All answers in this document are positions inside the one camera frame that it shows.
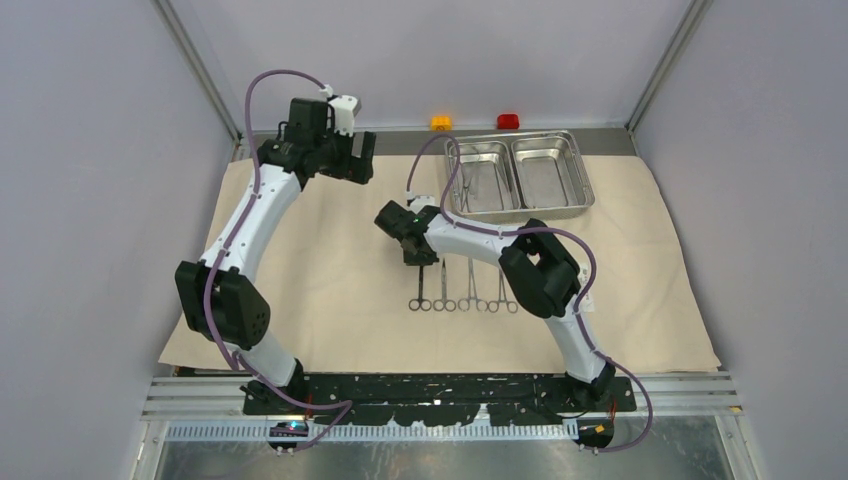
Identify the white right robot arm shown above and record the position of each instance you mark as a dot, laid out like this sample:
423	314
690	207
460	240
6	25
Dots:
542	274

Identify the steel mesh instrument tray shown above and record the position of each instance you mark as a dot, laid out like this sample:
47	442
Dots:
536	174

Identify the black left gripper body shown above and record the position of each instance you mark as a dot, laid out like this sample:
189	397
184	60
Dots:
337	160

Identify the steel hemostat clamp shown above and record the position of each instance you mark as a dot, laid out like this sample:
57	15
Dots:
502	300

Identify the long steel needle holder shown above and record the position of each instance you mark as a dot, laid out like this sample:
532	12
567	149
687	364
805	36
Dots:
471	299

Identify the yellow block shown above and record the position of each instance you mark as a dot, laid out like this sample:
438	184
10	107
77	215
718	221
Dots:
441	123

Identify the steel forceps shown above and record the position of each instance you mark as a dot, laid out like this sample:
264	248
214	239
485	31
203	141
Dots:
469	171

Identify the cream cloth wrap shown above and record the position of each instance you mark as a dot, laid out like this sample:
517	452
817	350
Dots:
338	289

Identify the straight steel scissors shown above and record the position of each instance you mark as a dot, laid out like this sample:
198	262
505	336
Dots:
444	303

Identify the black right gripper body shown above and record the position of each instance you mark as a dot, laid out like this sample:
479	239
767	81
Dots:
421	259

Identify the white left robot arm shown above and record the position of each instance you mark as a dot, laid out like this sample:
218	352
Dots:
217	292

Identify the curved steel scissors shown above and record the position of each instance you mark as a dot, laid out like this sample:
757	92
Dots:
419	303

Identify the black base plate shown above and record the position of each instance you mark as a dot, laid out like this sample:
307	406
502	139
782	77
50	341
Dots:
440	399

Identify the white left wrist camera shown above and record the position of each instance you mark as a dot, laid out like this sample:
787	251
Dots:
343	111

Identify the white sterile packet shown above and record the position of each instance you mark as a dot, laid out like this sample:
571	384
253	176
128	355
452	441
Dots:
587	305

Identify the red block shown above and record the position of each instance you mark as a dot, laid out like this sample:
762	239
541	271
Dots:
508	121

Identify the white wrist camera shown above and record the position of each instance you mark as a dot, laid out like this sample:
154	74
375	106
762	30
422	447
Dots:
416	202
343	111

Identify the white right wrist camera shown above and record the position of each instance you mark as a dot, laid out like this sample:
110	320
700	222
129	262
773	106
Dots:
416	202

